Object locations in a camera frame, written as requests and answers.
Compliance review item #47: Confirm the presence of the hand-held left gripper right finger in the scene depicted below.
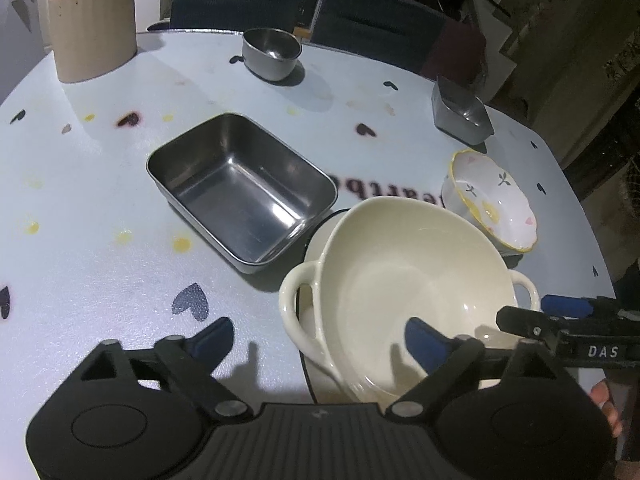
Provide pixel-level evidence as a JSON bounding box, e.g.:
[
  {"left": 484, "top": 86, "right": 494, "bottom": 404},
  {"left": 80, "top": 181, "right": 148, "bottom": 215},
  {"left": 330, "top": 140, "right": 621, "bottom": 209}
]
[{"left": 387, "top": 316, "right": 568, "bottom": 418}]

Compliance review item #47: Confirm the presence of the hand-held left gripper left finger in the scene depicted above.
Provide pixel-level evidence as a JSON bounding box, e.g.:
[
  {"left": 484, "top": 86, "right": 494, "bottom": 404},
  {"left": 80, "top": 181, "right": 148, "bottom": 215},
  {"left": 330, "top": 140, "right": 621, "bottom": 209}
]
[{"left": 77, "top": 317, "right": 251, "bottom": 418}]

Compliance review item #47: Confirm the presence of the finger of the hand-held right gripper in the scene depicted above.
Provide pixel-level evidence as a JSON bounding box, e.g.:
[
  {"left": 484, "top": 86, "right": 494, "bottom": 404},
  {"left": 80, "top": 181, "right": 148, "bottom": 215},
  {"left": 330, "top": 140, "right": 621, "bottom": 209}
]
[
  {"left": 496, "top": 306, "right": 568, "bottom": 348},
  {"left": 542, "top": 295, "right": 621, "bottom": 318}
]

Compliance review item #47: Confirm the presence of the cream two-handled bowl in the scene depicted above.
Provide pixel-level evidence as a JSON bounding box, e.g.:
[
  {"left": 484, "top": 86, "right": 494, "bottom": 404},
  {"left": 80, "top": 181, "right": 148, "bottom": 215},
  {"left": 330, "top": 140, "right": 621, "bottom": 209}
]
[{"left": 278, "top": 197, "right": 542, "bottom": 403}]

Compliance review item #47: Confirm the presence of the white leaf-print plate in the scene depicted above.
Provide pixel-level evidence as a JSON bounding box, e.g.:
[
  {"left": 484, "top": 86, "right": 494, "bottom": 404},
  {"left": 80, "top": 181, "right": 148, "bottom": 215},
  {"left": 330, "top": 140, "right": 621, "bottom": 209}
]
[{"left": 298, "top": 207, "right": 523, "bottom": 404}]

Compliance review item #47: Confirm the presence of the round steel bowl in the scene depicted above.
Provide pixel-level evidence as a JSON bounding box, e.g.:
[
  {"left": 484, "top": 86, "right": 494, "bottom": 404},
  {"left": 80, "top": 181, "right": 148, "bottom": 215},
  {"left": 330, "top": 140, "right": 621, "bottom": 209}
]
[{"left": 241, "top": 28, "right": 303, "bottom": 82}]

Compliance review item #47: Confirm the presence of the person's right hand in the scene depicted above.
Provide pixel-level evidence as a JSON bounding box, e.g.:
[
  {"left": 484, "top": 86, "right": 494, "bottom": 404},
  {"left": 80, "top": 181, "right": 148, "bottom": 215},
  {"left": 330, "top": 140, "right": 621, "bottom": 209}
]
[{"left": 589, "top": 379, "right": 625, "bottom": 441}]

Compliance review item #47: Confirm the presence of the yellow-rimmed floral bowl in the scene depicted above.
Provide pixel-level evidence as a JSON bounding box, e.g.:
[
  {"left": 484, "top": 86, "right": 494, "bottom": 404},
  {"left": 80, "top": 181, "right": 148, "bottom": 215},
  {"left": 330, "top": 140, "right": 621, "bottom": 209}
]
[{"left": 441, "top": 149, "right": 538, "bottom": 254}]

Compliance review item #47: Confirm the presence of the large rectangular steel tray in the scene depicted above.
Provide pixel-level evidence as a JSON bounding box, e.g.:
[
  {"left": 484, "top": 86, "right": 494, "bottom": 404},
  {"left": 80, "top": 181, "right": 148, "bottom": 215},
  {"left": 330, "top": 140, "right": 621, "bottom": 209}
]
[{"left": 146, "top": 113, "right": 338, "bottom": 275}]

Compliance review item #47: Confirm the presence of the small rectangular steel container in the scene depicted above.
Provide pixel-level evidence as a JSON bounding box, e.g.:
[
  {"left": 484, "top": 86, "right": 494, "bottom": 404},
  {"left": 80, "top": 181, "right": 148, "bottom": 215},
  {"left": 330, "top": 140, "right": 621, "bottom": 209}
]
[{"left": 431, "top": 76, "right": 495, "bottom": 143}]

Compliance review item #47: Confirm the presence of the maroon chair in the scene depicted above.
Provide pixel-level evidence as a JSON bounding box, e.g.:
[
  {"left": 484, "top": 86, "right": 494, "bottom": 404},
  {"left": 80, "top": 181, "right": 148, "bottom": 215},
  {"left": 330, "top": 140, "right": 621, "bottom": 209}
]
[{"left": 420, "top": 20, "right": 488, "bottom": 96}]

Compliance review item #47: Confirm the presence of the beige thermos jug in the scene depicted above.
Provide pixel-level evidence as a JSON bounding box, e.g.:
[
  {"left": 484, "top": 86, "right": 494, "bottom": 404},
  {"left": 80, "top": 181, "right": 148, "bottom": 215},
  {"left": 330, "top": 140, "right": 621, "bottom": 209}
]
[{"left": 48, "top": 0, "right": 137, "bottom": 83}]

